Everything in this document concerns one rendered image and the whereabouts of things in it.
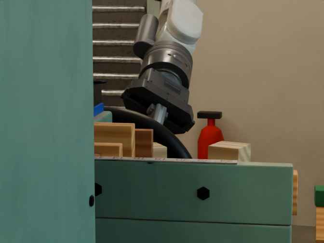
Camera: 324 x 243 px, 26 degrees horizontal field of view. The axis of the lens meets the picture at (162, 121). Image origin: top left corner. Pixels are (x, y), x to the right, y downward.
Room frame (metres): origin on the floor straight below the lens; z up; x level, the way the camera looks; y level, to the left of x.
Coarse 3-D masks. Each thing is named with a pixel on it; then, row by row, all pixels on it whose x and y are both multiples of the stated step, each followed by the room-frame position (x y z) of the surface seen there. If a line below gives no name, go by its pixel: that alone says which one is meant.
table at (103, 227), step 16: (96, 224) 0.64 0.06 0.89; (112, 224) 0.63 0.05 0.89; (128, 224) 0.63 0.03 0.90; (144, 224) 0.63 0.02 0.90; (160, 224) 0.63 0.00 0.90; (176, 224) 0.63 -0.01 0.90; (192, 224) 0.62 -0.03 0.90; (208, 224) 0.62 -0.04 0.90; (224, 224) 0.62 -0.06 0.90; (240, 224) 0.62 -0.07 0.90; (256, 224) 0.62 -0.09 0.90; (96, 240) 0.64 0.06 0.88; (112, 240) 0.63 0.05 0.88; (128, 240) 0.63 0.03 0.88; (144, 240) 0.63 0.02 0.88; (160, 240) 0.63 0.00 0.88; (176, 240) 0.63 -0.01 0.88; (192, 240) 0.62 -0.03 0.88; (208, 240) 0.62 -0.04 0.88; (224, 240) 0.62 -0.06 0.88; (240, 240) 0.62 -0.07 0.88; (256, 240) 0.61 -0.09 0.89; (272, 240) 0.61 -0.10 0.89; (288, 240) 0.61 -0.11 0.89
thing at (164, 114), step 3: (162, 108) 1.11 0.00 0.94; (165, 108) 1.11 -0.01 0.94; (162, 111) 1.10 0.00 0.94; (165, 111) 1.11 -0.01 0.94; (162, 114) 1.10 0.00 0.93; (165, 114) 1.11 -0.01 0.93; (162, 117) 1.09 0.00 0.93; (165, 117) 1.11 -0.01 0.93; (159, 120) 1.09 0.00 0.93; (162, 120) 1.09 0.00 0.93; (162, 123) 1.09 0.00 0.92
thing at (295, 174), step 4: (296, 172) 0.65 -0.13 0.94; (296, 176) 0.64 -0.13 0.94; (296, 180) 0.64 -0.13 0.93; (296, 184) 0.64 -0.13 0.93; (296, 188) 0.64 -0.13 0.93; (296, 192) 0.64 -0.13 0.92; (296, 196) 0.64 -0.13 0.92; (296, 200) 0.64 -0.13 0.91; (296, 204) 0.64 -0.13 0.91; (292, 208) 0.64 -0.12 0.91; (296, 208) 0.64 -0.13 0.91; (292, 212) 0.64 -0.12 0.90; (296, 212) 0.64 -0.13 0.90
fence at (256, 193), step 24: (96, 168) 0.64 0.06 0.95; (120, 168) 0.63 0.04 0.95; (144, 168) 0.63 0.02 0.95; (168, 168) 0.63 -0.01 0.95; (192, 168) 0.62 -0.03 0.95; (216, 168) 0.62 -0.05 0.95; (240, 168) 0.62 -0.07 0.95; (264, 168) 0.61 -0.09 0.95; (288, 168) 0.61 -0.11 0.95; (96, 192) 0.63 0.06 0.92; (120, 192) 0.63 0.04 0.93; (144, 192) 0.63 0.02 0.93; (168, 192) 0.63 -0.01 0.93; (192, 192) 0.62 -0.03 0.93; (216, 192) 0.62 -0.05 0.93; (240, 192) 0.62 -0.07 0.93; (264, 192) 0.61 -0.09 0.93; (288, 192) 0.61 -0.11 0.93; (96, 216) 0.64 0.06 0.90; (120, 216) 0.63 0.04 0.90; (144, 216) 0.63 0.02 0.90; (168, 216) 0.63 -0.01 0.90; (192, 216) 0.62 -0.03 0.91; (216, 216) 0.62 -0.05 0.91; (240, 216) 0.62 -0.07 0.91; (264, 216) 0.61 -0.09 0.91; (288, 216) 0.61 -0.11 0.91
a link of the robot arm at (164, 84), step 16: (144, 64) 1.19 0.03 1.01; (160, 64) 1.17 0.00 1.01; (176, 64) 1.17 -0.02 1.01; (144, 80) 1.12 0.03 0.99; (160, 80) 1.15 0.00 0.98; (176, 80) 1.16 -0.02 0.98; (128, 96) 1.12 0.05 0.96; (144, 96) 1.11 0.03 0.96; (160, 96) 1.11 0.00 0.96; (176, 96) 1.14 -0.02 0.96; (144, 112) 1.13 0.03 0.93; (176, 112) 1.12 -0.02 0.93; (192, 112) 1.14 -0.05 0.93; (176, 128) 1.14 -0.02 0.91
